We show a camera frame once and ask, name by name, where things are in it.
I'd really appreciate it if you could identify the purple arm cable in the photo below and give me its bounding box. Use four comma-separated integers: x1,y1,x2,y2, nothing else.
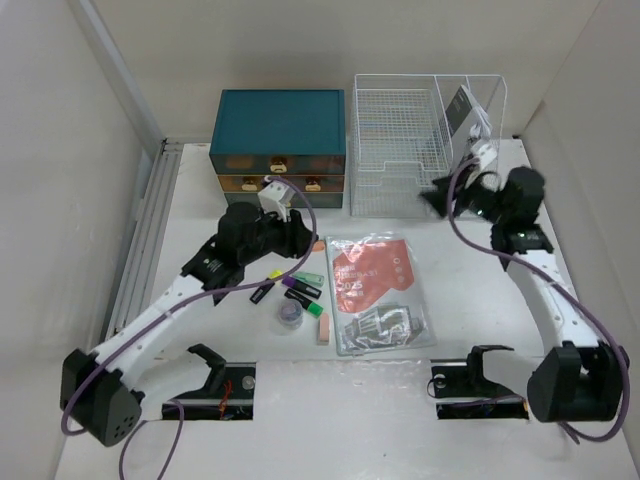
446,158,630,445
60,175,319,480

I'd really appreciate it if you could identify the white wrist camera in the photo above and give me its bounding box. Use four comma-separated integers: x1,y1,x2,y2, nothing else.
470,140,498,170
258,177,295,222

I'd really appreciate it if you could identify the Canon setup guide booklet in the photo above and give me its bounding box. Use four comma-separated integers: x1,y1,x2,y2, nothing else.
445,85,492,169

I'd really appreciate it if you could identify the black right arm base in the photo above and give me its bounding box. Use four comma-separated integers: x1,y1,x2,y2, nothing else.
427,344,529,420

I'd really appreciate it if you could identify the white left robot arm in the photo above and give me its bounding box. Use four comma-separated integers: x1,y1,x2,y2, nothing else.
60,203,318,447

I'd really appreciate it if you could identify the white wire desk organizer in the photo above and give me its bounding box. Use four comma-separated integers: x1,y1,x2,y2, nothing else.
348,74,508,218

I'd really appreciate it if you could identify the clear round pin box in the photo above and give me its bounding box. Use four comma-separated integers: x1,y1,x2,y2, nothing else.
275,298,304,335

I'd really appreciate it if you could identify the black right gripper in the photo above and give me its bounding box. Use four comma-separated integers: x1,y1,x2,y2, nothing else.
416,164,509,226

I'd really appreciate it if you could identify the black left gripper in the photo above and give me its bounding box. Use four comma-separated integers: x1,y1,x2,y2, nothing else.
240,206,317,266

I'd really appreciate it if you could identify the black purple highlighter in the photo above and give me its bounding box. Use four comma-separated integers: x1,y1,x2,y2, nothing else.
281,276,321,299

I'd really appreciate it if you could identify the black green highlighter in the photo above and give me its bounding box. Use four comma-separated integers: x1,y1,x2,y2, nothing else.
284,289,324,318

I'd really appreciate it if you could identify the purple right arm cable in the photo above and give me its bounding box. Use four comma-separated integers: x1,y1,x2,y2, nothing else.
446,158,630,445

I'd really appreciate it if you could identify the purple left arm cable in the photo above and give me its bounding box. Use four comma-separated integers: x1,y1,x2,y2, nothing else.
60,175,319,480

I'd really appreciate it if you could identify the orange transparent stapler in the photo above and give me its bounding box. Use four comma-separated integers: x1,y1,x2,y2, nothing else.
312,241,326,252

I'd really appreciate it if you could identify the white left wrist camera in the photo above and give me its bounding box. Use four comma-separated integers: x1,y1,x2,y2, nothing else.
258,177,295,222

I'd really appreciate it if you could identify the teal drawer cabinet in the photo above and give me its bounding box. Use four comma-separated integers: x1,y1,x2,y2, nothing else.
209,89,346,209

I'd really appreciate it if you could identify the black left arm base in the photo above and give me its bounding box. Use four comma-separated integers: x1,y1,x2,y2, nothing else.
177,344,257,421

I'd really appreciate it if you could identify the clear mesh zip pouch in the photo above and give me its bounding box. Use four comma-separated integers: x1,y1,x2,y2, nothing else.
325,231,437,357

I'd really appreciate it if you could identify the aluminium rail frame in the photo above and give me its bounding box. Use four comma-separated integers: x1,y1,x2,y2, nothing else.
102,138,211,359

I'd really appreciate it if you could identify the pink eraser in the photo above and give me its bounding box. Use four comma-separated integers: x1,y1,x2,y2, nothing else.
316,313,331,345

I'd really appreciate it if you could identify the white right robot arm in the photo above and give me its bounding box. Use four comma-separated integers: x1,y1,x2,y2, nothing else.
420,162,630,433

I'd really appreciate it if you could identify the black yellow highlighter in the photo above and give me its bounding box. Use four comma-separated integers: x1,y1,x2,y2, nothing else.
250,270,282,305

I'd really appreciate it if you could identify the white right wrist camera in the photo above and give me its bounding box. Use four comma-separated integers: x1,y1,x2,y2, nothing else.
470,140,498,170

